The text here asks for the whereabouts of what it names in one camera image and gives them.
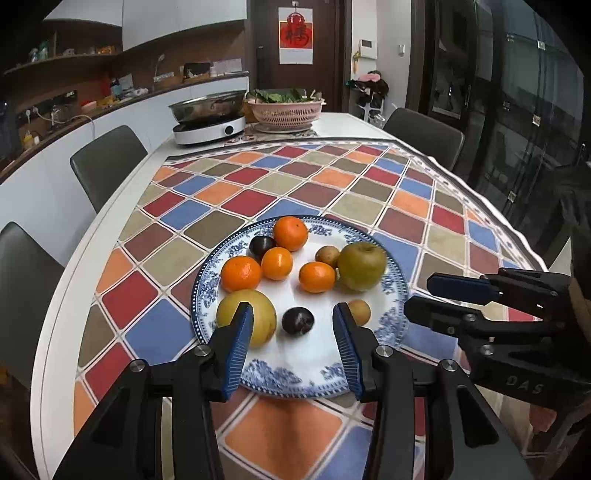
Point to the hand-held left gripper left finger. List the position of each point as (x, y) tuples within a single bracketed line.
[(240, 341)]

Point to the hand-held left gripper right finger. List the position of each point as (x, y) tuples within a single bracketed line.
[(345, 346)]

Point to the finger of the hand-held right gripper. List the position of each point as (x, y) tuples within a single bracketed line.
[(434, 316), (457, 287)]

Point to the yellow pear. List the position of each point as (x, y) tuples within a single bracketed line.
[(261, 314)]

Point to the small brown round fruit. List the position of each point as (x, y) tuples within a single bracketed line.
[(327, 256), (361, 311)]

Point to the blue patterned white plate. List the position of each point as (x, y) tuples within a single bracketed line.
[(295, 362)]

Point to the dark purple plum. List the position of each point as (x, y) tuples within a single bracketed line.
[(261, 246), (298, 321)]

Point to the orange mandarin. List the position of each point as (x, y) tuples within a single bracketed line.
[(316, 277), (290, 233), (240, 273), (277, 264)]

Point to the green apple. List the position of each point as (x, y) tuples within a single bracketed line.
[(362, 266)]

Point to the grey dining chair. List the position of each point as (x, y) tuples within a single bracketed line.
[(108, 161), (422, 136), (25, 286)]

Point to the colourful checkered tablecloth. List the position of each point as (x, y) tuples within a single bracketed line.
[(277, 184)]

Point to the dark glass sliding door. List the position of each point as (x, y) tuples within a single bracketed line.
[(508, 115)]

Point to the white induction cooker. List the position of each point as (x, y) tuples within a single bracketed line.
[(207, 134)]

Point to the pile of clothes on stool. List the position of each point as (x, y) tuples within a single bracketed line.
[(369, 90)]

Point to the round woven trivet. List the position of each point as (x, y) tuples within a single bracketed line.
[(286, 129)]

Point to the pink plastic basket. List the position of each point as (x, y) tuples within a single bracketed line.
[(286, 114)]

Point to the steel cooking pan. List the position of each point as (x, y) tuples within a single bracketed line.
[(207, 106)]

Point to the green leafy vegetables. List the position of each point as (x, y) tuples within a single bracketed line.
[(277, 97)]

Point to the white sideboard cabinet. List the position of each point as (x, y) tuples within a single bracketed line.
[(41, 180)]

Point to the brown wooden door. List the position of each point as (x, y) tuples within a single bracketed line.
[(265, 83)]

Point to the white wall intercom panel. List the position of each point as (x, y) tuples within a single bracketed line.
[(367, 49)]

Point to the red and white wall calendar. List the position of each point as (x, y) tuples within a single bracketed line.
[(295, 34)]

